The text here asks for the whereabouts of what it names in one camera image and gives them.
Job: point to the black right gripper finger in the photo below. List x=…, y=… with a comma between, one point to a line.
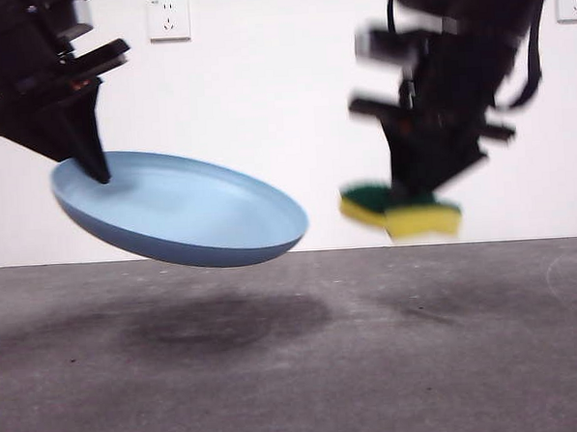
x=452, y=161
x=406, y=156

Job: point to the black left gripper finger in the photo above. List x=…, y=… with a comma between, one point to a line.
x=88, y=134
x=47, y=136

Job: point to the yellow sponge with green pad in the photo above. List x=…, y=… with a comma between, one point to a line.
x=415, y=224

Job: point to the light blue round plate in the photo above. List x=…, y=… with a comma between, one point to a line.
x=196, y=211

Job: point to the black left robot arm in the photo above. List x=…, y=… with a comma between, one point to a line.
x=13, y=41

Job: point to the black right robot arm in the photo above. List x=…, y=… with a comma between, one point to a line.
x=477, y=32

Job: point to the pale grey right wrist camera box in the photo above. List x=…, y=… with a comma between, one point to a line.
x=381, y=44

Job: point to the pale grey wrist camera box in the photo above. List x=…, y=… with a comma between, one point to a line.
x=381, y=44
x=80, y=11

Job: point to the pale grey left wrist camera box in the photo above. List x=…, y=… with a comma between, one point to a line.
x=80, y=11

